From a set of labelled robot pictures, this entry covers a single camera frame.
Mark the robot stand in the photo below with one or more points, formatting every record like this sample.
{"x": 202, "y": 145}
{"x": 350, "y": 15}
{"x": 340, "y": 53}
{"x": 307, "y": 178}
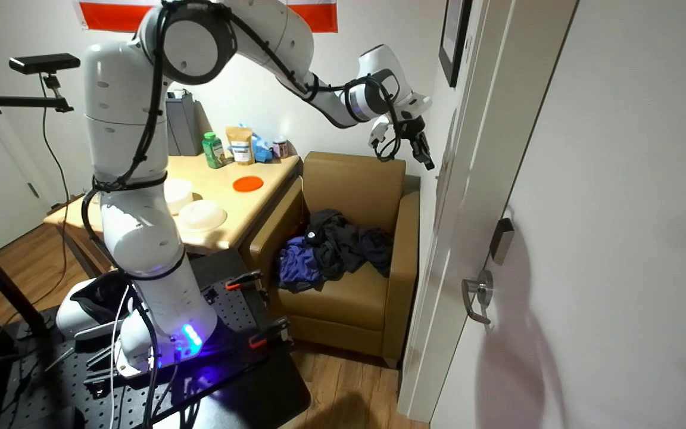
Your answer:
{"x": 242, "y": 381}

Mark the tan armchair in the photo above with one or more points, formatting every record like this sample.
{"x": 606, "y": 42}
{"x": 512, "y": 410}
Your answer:
{"x": 355, "y": 185}

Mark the black clothing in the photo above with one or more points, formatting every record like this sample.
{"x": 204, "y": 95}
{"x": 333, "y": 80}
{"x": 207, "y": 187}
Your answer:
{"x": 343, "y": 241}

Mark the dark door latch plate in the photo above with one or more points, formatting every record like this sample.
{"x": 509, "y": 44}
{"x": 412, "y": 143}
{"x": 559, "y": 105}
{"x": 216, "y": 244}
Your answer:
{"x": 501, "y": 240}

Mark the white bowl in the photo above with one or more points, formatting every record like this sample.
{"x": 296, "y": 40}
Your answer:
{"x": 177, "y": 192}
{"x": 202, "y": 215}

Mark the orange and black clamp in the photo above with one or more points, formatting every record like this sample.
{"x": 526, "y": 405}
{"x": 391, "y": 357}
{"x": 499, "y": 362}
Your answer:
{"x": 268, "y": 333}
{"x": 243, "y": 280}

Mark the blue clothing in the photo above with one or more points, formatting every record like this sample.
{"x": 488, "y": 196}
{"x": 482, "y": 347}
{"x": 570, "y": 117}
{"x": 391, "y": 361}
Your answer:
{"x": 296, "y": 265}

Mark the tan pouch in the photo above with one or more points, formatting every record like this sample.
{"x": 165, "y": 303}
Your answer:
{"x": 240, "y": 145}

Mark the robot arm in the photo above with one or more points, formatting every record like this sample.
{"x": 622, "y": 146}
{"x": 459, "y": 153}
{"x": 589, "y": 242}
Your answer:
{"x": 122, "y": 137}

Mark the blue bag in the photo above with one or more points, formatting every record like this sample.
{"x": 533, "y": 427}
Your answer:
{"x": 262, "y": 150}

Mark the white hand controller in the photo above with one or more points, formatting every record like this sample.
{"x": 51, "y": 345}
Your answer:
{"x": 133, "y": 342}

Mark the white door with lever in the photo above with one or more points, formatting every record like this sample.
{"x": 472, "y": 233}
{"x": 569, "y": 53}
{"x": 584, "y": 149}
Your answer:
{"x": 617, "y": 226}

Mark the red and white flag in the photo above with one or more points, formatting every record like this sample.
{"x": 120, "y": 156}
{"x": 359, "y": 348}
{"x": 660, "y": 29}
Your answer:
{"x": 114, "y": 15}

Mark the green bottle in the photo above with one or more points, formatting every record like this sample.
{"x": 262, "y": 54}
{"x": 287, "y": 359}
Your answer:
{"x": 212, "y": 151}

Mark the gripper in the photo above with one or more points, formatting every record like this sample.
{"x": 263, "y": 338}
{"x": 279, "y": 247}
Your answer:
{"x": 412, "y": 129}

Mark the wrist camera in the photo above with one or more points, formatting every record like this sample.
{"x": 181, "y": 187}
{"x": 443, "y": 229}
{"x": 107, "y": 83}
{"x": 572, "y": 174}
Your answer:
{"x": 379, "y": 129}

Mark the orange round lid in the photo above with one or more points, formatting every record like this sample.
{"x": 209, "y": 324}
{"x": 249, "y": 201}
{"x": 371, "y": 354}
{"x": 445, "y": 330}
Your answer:
{"x": 248, "y": 183}

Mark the grey box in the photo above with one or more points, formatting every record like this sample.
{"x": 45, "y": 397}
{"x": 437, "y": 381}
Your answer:
{"x": 182, "y": 125}

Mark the wooden desk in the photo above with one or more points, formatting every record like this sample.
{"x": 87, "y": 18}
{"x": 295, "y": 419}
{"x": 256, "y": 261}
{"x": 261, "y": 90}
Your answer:
{"x": 224, "y": 179}

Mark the black picture frame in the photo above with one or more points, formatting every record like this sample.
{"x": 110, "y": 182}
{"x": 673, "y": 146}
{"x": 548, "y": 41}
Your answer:
{"x": 454, "y": 36}

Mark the camera on mount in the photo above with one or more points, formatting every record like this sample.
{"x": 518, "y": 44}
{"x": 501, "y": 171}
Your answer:
{"x": 44, "y": 63}

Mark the small jar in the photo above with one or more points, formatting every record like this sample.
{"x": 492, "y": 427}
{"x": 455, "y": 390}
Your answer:
{"x": 280, "y": 148}

